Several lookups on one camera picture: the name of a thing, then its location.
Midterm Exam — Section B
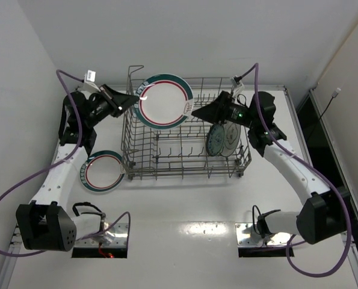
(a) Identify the white gold rimmed plate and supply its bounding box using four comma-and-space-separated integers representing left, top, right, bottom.
220, 121, 241, 157

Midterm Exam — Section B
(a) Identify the blue floral green plate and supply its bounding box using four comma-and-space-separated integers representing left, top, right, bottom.
206, 123, 225, 157

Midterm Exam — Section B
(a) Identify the teal red rimmed plate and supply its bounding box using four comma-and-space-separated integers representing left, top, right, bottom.
134, 73, 194, 130
79, 150, 125, 193

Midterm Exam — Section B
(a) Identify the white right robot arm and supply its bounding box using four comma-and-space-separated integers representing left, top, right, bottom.
192, 91, 351, 244

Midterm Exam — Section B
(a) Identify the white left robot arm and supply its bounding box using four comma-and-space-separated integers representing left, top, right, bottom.
16, 85, 138, 251

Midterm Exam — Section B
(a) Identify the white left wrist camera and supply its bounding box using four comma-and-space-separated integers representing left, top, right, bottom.
82, 70, 100, 93

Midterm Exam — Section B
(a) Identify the grey wire dish rack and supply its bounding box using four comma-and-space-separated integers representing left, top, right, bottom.
121, 65, 253, 181

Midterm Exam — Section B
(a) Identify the hanging black usb cable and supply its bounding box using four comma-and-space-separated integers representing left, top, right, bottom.
303, 87, 342, 144

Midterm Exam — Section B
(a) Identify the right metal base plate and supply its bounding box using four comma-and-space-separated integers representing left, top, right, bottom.
235, 223, 291, 249

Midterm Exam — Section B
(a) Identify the metal base plate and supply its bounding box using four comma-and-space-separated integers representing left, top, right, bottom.
74, 223, 129, 249
235, 223, 291, 249

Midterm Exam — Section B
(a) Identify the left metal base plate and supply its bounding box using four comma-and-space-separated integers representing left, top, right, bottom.
74, 223, 129, 249

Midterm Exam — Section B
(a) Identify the aluminium table frame rail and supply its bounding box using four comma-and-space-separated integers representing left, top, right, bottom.
0, 84, 358, 289

